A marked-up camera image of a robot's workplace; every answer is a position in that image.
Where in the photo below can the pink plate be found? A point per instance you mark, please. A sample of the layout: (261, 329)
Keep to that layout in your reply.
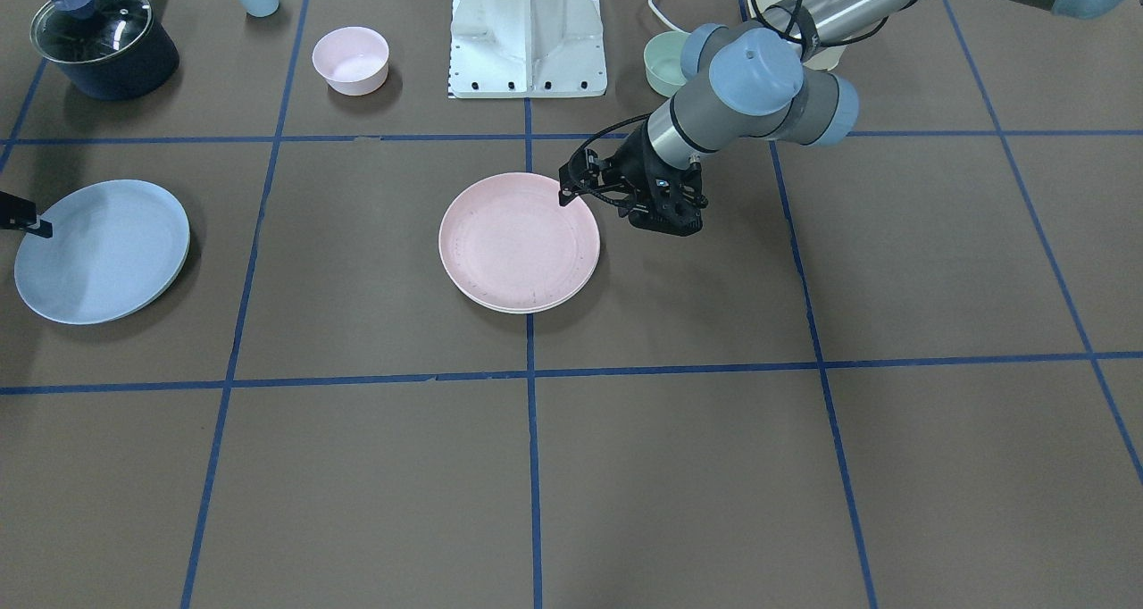
(515, 219)

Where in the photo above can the cream plate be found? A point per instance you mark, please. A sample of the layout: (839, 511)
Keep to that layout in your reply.
(507, 289)

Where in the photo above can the pink bowl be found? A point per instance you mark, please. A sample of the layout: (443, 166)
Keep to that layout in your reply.
(353, 60)

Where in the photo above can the blue plate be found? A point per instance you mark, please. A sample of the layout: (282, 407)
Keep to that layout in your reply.
(117, 246)

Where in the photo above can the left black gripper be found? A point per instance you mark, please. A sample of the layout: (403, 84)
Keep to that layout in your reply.
(633, 166)

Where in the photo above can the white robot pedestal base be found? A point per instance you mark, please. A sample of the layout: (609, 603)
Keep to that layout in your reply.
(527, 49)

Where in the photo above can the green bowl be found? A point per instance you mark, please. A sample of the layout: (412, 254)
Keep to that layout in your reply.
(662, 62)

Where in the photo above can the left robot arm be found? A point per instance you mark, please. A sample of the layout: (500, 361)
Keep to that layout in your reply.
(751, 80)

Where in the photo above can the dark blue pot with lid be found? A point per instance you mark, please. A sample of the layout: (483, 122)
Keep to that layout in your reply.
(110, 50)

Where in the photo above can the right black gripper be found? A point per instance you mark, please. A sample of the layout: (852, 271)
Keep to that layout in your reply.
(20, 214)

